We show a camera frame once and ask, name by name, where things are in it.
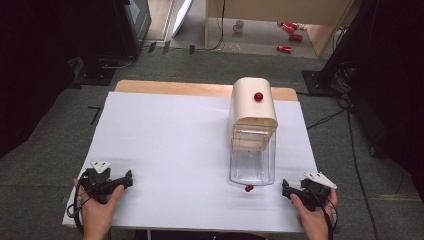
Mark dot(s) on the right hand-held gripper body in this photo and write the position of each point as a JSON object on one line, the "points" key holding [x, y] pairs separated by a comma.
{"points": [[313, 195]]}

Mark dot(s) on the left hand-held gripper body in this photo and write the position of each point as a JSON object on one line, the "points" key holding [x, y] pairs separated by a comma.
{"points": [[96, 181]]}

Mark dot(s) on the person's right hand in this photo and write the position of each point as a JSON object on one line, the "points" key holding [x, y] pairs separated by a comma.
{"points": [[315, 221]]}

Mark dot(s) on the person's left hand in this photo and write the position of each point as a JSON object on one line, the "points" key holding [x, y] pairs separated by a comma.
{"points": [[96, 213]]}

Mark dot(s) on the small red knob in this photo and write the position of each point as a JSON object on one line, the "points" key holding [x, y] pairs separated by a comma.
{"points": [[248, 188]]}

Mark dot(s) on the clear plastic container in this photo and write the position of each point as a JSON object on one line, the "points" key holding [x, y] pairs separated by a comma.
{"points": [[252, 165]]}

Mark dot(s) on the white board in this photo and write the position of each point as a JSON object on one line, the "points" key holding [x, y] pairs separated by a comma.
{"points": [[173, 150]]}

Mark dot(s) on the cream lid with red knob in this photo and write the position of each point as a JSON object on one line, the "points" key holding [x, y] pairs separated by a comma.
{"points": [[251, 106]]}

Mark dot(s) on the wooden table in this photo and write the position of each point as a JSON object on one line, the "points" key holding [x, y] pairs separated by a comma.
{"points": [[173, 88]]}

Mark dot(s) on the black floor stand base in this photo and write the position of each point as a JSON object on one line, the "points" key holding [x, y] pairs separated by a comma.
{"points": [[95, 71]]}

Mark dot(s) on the black tape strip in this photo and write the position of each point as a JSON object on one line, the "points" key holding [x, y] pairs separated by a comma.
{"points": [[152, 47], [192, 49]]}

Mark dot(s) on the red can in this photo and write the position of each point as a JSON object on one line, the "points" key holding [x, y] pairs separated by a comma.
{"points": [[284, 48], [289, 26], [295, 37]]}

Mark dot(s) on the black monitor cabinet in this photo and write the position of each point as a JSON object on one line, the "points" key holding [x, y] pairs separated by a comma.
{"points": [[136, 23]]}

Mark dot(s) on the white leaning panel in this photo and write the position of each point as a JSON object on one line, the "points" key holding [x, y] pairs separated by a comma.
{"points": [[182, 16]]}

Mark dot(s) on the beige mug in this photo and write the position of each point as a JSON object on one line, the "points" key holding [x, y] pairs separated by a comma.
{"points": [[238, 26]]}

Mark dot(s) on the black stand base plate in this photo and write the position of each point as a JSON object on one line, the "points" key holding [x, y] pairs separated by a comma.
{"points": [[316, 83]]}

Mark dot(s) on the light wooden desk frame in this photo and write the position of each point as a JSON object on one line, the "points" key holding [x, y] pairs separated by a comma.
{"points": [[276, 11]]}

